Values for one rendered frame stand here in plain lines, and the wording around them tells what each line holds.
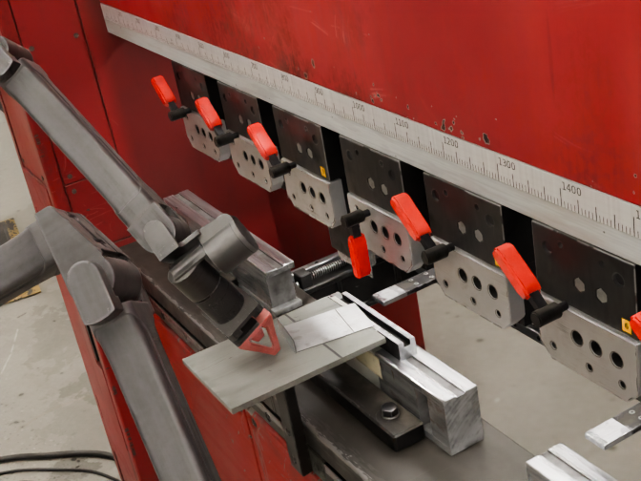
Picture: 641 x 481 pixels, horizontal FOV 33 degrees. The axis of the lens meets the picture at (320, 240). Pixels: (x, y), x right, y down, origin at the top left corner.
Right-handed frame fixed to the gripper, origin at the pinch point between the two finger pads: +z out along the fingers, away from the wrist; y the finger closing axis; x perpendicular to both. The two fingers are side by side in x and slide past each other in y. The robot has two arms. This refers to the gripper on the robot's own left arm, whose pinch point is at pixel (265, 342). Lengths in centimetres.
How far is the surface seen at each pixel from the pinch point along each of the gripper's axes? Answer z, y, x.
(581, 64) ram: -37, -60, -36
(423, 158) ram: -22.6, -30.8, -28.0
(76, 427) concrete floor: 85, 164, 56
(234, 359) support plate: -0.5, 2.6, 5.1
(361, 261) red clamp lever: -8.9, -16.6, -16.5
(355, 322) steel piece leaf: 8.7, -2.2, -11.5
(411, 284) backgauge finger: 14.7, 0.6, -22.6
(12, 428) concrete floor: 77, 178, 71
